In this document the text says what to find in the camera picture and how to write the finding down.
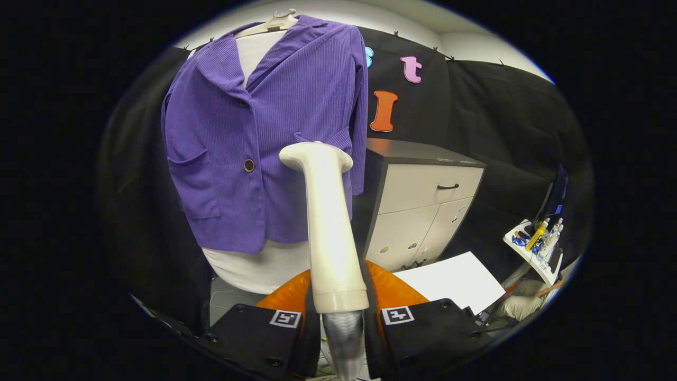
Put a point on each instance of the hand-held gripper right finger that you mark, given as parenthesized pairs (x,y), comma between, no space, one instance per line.
(370,344)

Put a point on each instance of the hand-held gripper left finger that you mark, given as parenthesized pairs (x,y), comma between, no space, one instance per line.
(312,344)

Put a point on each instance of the white garment steamer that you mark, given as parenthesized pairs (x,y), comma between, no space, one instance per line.
(330,222)

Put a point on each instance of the cream clothes hanger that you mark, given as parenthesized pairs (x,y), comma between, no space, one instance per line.
(272,24)

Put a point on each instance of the white dress form torso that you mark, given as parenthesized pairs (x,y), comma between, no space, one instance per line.
(254,270)

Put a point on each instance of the white flat board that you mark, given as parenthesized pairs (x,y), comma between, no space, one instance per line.
(455,280)

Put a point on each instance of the grey cabinet with black top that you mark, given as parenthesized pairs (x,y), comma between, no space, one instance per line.
(418,185)

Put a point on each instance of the white side table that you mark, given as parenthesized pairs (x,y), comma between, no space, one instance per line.
(534,259)

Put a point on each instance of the yellow bottle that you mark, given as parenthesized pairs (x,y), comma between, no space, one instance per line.
(537,235)

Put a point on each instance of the clear plastic bottle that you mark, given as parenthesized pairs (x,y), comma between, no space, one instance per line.
(551,241)

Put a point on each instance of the dark computer monitor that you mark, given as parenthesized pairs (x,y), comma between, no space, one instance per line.
(554,196)

